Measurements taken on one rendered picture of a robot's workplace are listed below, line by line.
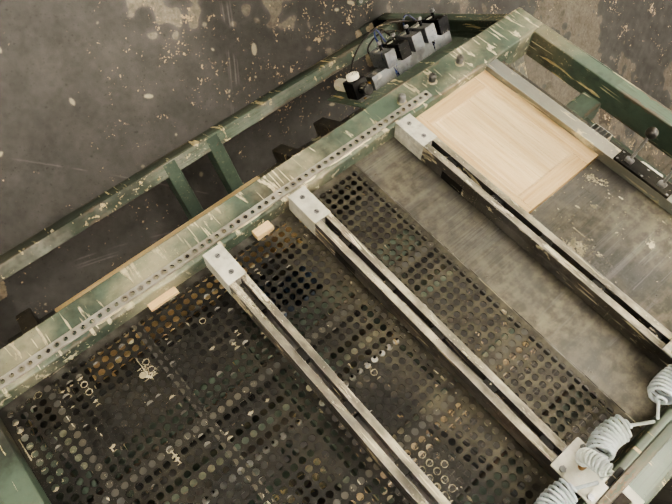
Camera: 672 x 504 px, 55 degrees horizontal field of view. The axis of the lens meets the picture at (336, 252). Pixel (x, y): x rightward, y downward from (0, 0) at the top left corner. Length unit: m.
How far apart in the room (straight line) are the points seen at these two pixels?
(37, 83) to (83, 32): 0.24
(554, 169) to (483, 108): 0.32
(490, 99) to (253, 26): 1.07
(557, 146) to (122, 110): 1.59
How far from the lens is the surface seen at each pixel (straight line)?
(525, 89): 2.29
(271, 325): 1.69
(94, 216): 2.49
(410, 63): 2.32
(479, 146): 2.12
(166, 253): 1.87
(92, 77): 2.59
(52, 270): 2.71
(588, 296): 1.89
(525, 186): 2.06
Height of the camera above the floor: 2.51
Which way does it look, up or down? 51 degrees down
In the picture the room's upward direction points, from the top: 118 degrees clockwise
